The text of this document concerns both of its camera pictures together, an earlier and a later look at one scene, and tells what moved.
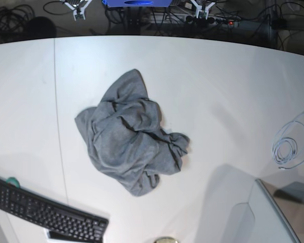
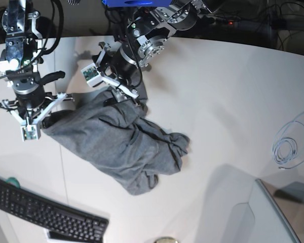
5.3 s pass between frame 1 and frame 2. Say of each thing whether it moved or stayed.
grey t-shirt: moved
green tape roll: stayed
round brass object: stayed
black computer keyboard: stayed
